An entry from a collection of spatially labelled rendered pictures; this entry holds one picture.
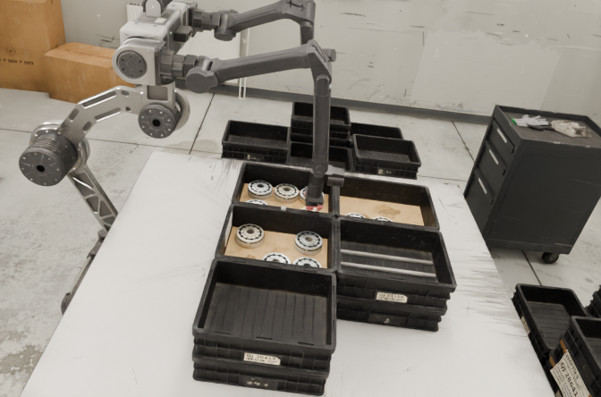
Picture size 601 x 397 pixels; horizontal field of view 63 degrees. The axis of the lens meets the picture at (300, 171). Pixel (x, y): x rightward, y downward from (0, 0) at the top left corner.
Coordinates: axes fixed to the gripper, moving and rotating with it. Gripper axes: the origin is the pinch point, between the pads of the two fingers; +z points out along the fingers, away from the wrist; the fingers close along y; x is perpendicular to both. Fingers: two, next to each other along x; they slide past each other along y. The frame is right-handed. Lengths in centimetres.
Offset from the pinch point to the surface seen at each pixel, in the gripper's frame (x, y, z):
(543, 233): -160, 71, 60
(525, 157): -129, 74, 9
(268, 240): 16.5, -13.3, 4.2
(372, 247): -23.1, -13.8, 4.2
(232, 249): 29.5, -18.6, 4.2
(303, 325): 6, -52, 4
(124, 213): 76, 15, 18
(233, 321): 28, -51, 4
